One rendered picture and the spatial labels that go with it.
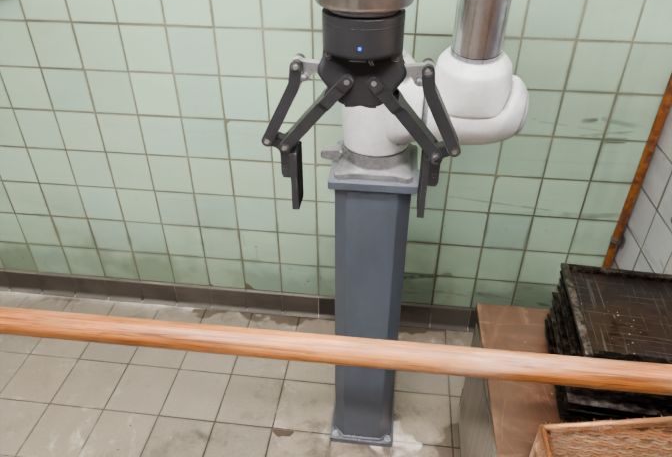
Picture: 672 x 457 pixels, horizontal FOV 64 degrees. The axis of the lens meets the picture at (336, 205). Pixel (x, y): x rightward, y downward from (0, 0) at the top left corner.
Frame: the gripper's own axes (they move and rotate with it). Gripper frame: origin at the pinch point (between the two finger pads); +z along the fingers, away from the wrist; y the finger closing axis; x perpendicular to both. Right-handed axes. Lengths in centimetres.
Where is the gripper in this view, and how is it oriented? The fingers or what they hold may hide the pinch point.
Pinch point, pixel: (358, 198)
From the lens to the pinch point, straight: 59.7
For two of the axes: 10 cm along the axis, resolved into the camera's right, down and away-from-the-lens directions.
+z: 0.0, 8.4, 5.5
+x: -1.2, 5.4, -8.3
